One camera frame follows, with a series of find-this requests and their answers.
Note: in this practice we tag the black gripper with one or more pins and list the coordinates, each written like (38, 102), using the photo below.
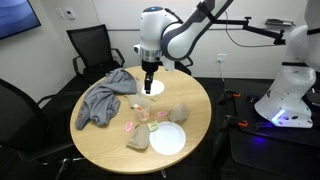
(149, 68)

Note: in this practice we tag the clear plastic cup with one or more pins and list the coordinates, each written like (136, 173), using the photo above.
(146, 110)

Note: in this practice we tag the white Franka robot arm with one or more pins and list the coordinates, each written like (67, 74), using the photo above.
(153, 30)

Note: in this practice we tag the brown paper napkin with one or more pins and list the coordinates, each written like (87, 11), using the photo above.
(139, 137)
(132, 96)
(140, 85)
(179, 113)

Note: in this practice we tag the white round plate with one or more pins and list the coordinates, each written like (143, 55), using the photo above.
(168, 138)
(158, 87)

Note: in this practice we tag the small brown sugar packet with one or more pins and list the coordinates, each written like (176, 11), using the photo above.
(155, 98)

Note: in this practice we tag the pink sweetener packet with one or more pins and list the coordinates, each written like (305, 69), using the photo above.
(162, 113)
(128, 126)

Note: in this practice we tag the green sweetener packet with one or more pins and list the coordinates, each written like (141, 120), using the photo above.
(153, 126)

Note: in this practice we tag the black mesh office chair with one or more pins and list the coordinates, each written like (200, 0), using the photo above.
(20, 116)
(90, 43)
(183, 66)

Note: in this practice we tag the grey sweatshirt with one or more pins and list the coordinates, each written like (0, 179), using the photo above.
(100, 103)

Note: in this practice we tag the white power outlet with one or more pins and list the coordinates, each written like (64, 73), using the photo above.
(222, 57)

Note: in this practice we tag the metal table foot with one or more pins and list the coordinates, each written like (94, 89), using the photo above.
(163, 173)

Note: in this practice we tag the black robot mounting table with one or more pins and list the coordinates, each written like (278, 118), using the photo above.
(283, 150)

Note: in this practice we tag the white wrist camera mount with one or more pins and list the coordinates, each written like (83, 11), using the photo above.
(169, 64)

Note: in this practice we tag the white wall thermostat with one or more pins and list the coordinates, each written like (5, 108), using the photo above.
(70, 13)

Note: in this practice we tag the white light switch plate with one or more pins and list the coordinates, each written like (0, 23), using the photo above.
(60, 13)

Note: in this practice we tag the black articulated camera mount arm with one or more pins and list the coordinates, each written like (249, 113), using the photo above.
(260, 30)

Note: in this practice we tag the grey wall tray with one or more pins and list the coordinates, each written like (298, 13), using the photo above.
(280, 22)

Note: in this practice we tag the wall mounted tv screen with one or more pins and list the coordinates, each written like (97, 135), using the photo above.
(15, 16)

